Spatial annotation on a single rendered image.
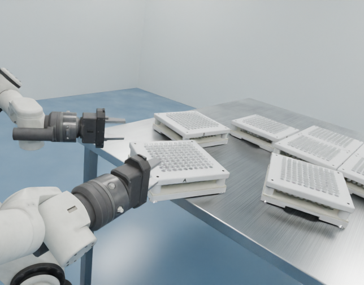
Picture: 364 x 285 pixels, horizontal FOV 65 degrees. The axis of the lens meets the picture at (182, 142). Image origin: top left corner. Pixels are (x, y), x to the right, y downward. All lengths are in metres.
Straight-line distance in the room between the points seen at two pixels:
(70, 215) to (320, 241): 0.63
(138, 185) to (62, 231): 0.18
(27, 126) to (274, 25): 3.83
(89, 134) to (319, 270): 0.69
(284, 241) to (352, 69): 3.48
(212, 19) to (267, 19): 0.86
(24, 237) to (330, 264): 0.66
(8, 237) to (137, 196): 0.29
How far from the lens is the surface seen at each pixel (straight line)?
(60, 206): 0.51
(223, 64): 4.61
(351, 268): 0.84
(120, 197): 0.55
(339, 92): 4.17
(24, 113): 0.86
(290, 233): 0.85
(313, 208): 0.95
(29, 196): 0.47
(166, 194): 0.81
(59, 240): 0.50
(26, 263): 0.95
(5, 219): 0.41
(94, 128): 0.87
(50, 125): 0.86
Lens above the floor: 1.32
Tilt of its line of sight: 23 degrees down
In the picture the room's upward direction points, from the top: 10 degrees clockwise
